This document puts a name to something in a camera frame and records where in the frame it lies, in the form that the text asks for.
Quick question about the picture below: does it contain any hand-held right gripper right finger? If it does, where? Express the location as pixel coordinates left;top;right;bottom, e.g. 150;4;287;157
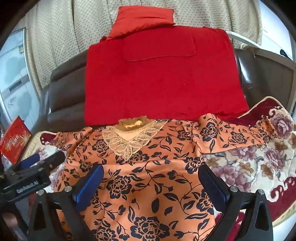
198;165;274;241

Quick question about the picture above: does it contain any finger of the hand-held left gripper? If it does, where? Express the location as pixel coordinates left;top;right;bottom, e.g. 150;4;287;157
17;153;42;170
42;151;67;169

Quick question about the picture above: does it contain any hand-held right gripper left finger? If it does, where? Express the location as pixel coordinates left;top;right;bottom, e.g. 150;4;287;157
28;164;104;241

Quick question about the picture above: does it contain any orange floral garment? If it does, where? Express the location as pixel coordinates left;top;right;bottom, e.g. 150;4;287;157
52;113;278;241

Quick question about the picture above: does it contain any red printed box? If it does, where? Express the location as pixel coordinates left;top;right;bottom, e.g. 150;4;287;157
0;116;33;163

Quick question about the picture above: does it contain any floral plush blanket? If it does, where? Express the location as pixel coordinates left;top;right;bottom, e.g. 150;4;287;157
23;96;296;232

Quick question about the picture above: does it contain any brown leather sofa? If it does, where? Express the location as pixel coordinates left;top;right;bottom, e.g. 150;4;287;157
38;49;296;135

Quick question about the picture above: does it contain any red towel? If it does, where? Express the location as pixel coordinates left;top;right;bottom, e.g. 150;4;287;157
84;26;250;127

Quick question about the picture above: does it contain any beige dotted cover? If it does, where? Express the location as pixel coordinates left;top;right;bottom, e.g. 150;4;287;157
24;0;263;91

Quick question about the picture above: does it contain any red pillow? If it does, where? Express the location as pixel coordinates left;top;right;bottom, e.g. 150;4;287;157
99;6;176;42

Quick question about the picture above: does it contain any white metal frame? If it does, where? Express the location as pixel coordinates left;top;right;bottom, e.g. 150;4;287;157
225;31;296;70

